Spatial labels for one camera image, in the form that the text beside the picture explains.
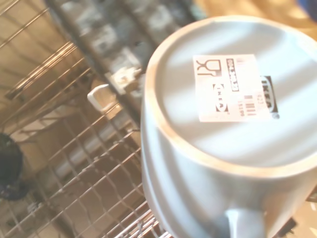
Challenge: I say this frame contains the grey mug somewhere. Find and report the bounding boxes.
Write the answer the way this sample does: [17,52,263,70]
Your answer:
[139,14,317,238]

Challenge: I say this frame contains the white plastic rack clip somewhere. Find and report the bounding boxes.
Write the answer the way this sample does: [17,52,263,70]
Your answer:
[87,83,111,113]

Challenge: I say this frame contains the dishwasher cutlery tray rack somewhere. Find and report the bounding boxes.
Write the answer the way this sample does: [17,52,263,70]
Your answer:
[46,0,210,127]

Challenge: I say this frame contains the black mug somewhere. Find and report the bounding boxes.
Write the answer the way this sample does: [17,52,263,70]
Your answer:
[0,132,25,202]

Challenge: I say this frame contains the wire dish rack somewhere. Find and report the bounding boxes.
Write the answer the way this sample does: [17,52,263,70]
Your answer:
[0,0,317,238]

